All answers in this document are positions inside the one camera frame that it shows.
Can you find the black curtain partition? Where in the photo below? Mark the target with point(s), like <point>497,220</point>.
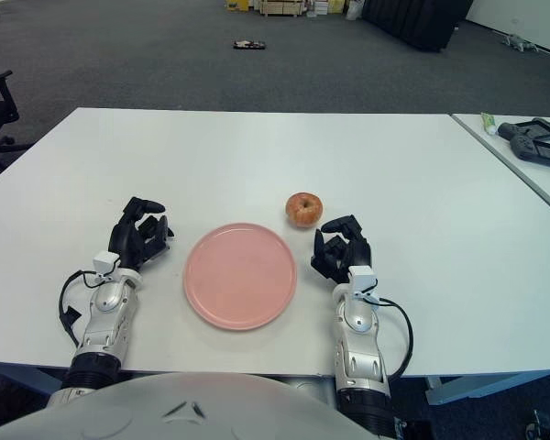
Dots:
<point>417,23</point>

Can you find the red yellow apple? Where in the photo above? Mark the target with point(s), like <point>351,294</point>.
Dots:
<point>304,210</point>

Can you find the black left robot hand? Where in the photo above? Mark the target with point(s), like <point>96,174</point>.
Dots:
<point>128,238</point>

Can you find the green white tube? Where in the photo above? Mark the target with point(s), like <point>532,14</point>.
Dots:
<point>489,123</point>

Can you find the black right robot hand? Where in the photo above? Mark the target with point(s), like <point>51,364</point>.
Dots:
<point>357,252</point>

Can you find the grey robot torso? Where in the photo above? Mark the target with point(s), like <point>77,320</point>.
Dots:
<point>165,412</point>

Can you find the small black floor object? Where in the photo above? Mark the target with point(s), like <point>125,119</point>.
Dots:
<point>538,424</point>

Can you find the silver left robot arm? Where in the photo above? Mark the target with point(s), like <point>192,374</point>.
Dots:
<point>105,311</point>

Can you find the white box stack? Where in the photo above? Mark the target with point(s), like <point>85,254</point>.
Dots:
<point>319,6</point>

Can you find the white plastic bag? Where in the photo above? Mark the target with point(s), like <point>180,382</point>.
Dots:
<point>355,10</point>

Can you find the grey robot dog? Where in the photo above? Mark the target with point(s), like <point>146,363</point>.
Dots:
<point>519,43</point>

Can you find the black handheld controller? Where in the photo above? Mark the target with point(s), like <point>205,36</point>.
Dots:
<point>524,146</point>
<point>509,129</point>

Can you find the black floor tray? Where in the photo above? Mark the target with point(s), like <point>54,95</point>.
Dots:
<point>249,45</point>

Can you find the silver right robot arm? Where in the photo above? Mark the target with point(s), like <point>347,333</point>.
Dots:
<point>357,330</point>

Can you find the wooden pallet crate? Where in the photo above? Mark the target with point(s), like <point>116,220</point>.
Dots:
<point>284,7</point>

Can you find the yellow box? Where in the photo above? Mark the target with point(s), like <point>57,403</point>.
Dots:
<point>236,4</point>

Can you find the yellow carton stack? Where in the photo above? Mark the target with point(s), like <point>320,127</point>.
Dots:
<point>338,5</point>

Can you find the pink round plate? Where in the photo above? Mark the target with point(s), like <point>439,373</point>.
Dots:
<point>240,277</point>

